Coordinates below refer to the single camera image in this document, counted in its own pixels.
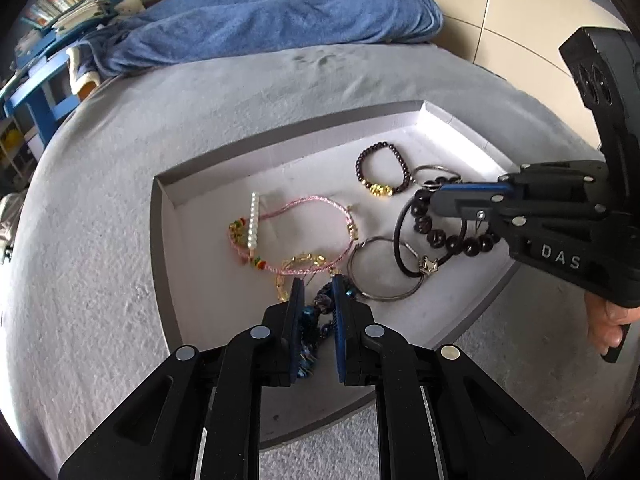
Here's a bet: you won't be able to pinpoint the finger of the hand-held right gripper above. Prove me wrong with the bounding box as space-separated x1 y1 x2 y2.
432 190 606 233
442 161 608 201

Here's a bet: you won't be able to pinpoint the person's right hand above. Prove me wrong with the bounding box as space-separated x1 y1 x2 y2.
585 292 640 353

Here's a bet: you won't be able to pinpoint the pile of clothes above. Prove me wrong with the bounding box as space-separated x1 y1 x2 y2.
0 192 26 266

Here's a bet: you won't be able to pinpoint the blue wooden bookshelf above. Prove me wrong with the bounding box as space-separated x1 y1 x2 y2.
0 0 118 146

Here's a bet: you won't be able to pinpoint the stack of papers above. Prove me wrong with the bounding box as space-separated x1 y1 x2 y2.
55 0 113 36

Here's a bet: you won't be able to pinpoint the small yellow bead bracelet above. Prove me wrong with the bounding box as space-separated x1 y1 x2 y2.
272 251 341 303

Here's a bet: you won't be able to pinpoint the cream cloth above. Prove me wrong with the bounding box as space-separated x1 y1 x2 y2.
67 45 101 96

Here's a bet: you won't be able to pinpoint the silver ring bangle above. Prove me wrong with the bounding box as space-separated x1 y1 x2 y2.
411 162 462 188

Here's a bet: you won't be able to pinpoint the blue bead tassel bracelet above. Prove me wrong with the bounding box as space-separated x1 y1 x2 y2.
292 280 358 378

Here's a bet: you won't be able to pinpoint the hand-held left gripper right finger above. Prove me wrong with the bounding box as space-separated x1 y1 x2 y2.
331 275 586 480

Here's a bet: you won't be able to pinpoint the pink braided cord bracelet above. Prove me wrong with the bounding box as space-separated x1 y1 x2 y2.
227 195 362 276

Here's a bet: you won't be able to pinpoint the beige wardrobe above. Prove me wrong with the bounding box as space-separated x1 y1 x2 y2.
405 0 616 146

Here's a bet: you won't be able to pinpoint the white shallow tray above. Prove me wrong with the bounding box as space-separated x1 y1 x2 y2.
150 101 523 448

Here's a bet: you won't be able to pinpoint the black hair tie star charm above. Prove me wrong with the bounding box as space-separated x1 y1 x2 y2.
393 195 468 277

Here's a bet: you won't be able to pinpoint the silver wire bangle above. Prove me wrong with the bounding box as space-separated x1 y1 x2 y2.
346 236 426 302

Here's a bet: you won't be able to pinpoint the blue blanket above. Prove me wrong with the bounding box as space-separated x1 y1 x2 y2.
80 0 443 78

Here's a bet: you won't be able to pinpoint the black bead bracelet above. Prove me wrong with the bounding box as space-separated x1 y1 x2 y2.
410 176 501 257

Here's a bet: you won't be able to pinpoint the dark bead bracelet gold charm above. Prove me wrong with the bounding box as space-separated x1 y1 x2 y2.
356 141 412 197

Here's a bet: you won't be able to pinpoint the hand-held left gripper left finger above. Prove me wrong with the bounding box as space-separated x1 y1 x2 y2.
57 277 306 480

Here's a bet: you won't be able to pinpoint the multicoloured bead bracelet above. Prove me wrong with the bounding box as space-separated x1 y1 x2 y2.
229 217 268 271

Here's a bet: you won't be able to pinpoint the white shelf unit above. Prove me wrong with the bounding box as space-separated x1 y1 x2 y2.
0 115 38 196

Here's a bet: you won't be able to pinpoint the white pearl bar clip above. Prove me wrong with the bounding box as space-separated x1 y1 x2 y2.
245 191 262 251

